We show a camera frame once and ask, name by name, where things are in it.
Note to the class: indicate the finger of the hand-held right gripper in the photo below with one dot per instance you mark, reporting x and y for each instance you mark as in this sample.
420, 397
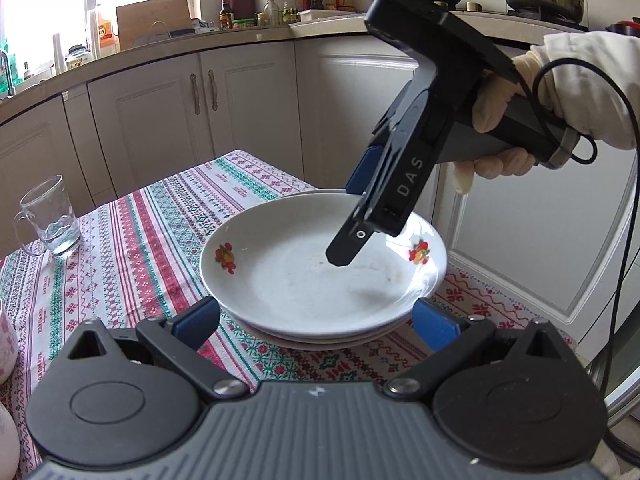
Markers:
362, 170
347, 247

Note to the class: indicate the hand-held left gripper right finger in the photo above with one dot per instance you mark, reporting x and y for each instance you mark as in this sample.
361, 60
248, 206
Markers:
435, 322

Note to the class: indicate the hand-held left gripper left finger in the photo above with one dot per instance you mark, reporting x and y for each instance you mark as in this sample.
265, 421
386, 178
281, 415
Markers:
197, 317

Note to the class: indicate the white bowl with pink print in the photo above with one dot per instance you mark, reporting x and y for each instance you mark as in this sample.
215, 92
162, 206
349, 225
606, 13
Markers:
7, 440
7, 340

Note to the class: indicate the person's right forearm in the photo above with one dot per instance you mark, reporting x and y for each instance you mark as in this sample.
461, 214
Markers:
590, 105

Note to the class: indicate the person's right hand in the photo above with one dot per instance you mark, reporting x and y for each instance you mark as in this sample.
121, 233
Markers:
500, 105

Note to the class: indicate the patterned red green tablecloth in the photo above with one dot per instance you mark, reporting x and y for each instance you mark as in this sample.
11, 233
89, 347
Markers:
125, 270

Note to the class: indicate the beige kitchen countertop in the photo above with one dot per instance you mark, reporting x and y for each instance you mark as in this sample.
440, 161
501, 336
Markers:
330, 29

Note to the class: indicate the white plastic tray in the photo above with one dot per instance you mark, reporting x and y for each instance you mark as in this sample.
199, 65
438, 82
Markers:
320, 16

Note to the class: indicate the green label bottle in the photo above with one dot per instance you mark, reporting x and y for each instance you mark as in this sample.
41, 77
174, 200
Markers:
290, 10

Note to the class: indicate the clear glass mug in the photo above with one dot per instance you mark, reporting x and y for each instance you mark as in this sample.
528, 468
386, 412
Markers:
50, 220

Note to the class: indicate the clear glass bottle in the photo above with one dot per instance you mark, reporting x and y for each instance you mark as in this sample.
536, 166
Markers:
271, 12

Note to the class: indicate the green tin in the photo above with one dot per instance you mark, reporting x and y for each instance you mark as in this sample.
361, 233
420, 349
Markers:
245, 22

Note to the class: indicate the gas stove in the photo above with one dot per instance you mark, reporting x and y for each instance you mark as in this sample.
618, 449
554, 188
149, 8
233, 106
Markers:
550, 19

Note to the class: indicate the dark soy sauce bottle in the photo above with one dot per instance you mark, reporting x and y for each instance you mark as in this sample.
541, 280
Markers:
226, 15

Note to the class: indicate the cream kitchen cabinets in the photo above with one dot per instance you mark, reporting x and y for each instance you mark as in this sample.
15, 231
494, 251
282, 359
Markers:
150, 110

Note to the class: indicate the red round object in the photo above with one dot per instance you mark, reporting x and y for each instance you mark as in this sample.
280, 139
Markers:
625, 27

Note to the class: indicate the wooden cutting board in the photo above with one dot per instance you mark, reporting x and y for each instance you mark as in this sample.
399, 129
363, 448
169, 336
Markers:
152, 22

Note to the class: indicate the glass jar with lid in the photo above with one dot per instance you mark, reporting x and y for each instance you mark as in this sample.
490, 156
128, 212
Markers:
77, 57

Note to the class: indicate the orange label bottle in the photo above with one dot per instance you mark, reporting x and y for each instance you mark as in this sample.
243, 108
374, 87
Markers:
106, 32

